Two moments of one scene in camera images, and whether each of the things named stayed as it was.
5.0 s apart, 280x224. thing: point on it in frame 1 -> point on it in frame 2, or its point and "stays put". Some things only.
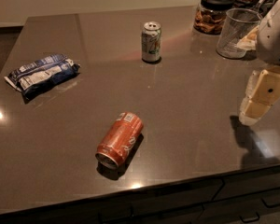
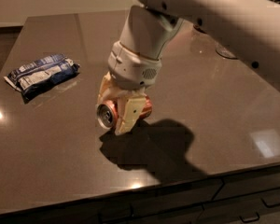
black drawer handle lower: x=254 y=219 stays put
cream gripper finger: x=249 y=41 -> x=108 y=91
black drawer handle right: x=269 y=206 stays put
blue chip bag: x=36 y=77 stays put
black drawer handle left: x=117 y=218 stays put
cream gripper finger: x=265 y=88 -> x=129 y=110
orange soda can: x=118 y=140 -> x=107 y=113
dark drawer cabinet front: x=259 y=196 stays put
